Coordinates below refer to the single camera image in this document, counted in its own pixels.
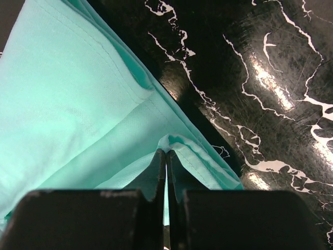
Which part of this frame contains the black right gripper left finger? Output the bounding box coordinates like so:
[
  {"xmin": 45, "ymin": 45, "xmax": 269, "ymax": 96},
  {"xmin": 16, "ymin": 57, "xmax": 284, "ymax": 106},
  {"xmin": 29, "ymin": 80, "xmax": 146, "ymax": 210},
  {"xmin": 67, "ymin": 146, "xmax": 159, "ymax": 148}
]
[{"xmin": 1, "ymin": 149, "xmax": 165, "ymax": 249}]

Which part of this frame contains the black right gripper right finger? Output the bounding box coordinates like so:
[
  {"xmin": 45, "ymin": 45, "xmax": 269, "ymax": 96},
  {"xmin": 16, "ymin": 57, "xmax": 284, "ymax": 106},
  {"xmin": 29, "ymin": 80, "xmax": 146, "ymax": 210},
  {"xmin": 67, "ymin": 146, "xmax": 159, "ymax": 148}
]
[{"xmin": 166, "ymin": 151, "xmax": 325, "ymax": 249}]

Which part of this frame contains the turquoise t-shirt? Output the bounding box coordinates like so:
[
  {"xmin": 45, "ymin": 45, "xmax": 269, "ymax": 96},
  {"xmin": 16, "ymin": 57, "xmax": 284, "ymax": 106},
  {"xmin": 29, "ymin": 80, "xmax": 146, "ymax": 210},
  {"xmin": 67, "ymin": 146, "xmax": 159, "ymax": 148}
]
[{"xmin": 1, "ymin": 1, "xmax": 243, "ymax": 229}]

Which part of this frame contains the black marble pattern mat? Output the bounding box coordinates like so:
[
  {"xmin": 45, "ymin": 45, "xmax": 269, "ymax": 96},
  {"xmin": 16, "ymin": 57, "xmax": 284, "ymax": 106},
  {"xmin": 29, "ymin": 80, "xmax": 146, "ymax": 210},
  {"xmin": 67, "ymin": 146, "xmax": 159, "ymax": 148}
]
[{"xmin": 1, "ymin": 1, "xmax": 332, "ymax": 249}]

